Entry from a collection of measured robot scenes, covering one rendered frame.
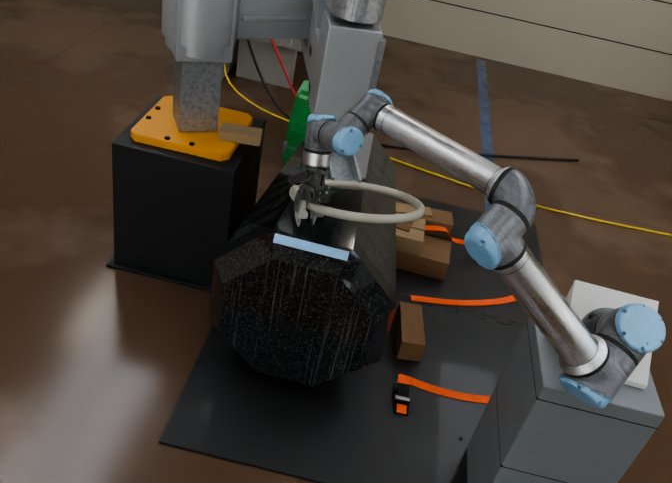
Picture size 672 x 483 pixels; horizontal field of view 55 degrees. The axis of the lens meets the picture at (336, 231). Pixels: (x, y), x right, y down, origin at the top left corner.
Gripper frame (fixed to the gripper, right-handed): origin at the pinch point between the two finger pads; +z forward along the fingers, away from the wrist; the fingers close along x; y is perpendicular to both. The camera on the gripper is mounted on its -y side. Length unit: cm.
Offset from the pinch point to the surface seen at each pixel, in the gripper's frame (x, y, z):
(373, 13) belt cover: 46, -30, -70
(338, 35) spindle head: 38, -40, -61
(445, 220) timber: 189, -88, 45
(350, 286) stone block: 34.5, -8.4, 33.2
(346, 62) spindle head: 44, -40, -51
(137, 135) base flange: -3, -126, -3
